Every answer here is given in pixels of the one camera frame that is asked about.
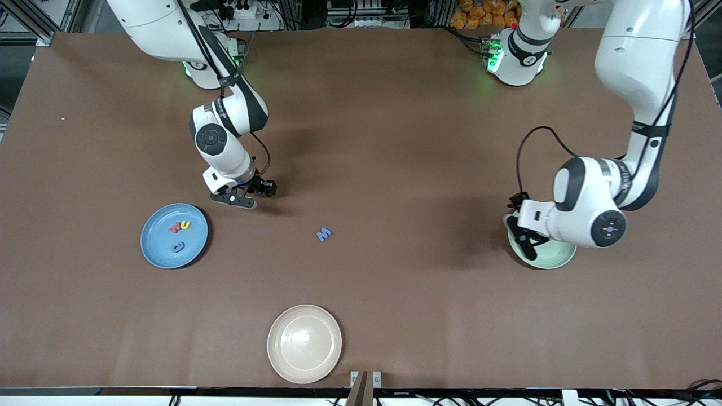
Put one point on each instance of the pale green round plate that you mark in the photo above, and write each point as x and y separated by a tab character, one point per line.
555	257

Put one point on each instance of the red foam small letter w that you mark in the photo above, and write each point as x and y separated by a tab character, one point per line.
176	228

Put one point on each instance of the blue foam capital letter M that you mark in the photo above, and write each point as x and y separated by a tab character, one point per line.
323	234

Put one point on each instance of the dark blue small foam letter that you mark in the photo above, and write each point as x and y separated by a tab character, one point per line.
179	246

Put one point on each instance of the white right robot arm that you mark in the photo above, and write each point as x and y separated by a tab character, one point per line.
169	28

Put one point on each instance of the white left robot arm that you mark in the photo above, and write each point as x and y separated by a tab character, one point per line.
637	56

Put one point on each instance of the blue round plate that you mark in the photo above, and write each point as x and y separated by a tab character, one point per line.
161	254

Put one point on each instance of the beige round plate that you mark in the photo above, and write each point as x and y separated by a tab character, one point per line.
304	344

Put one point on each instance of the white power strip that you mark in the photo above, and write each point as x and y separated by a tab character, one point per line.
254	22

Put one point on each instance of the orange mesh bag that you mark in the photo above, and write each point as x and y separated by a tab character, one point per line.
479	14

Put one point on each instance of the grey metal equipment rack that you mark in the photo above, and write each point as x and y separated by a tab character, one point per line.
366	20

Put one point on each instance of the metal bracket with brown post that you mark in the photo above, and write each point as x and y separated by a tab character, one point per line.
365	389

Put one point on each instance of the aluminium frame profile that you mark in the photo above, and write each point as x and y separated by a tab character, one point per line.
34	22
705	22

